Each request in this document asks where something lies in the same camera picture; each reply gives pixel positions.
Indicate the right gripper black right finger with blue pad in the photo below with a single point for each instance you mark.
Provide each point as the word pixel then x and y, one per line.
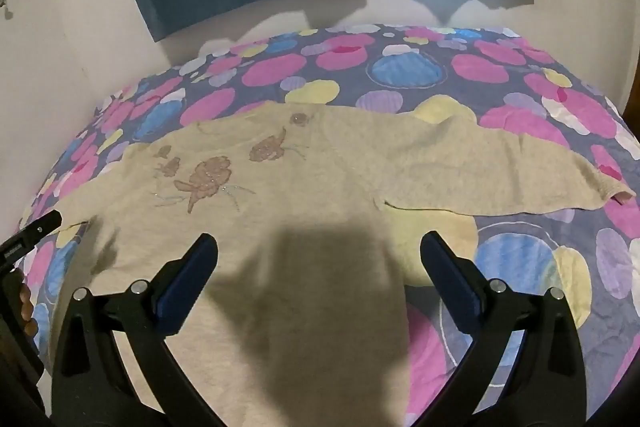
pixel 547 383

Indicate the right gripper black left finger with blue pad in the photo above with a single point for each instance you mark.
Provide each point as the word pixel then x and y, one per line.
pixel 90 383

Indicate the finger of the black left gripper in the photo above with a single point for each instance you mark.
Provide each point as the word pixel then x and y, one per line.
pixel 43 226

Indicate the colourful dotted bed cover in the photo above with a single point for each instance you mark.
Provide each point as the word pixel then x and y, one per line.
pixel 492 77

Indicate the beige knit sweater brown embroidery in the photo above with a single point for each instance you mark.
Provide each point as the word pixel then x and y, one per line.
pixel 318 212

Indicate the person's left hand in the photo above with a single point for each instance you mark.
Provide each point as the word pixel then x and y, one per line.
pixel 27 309

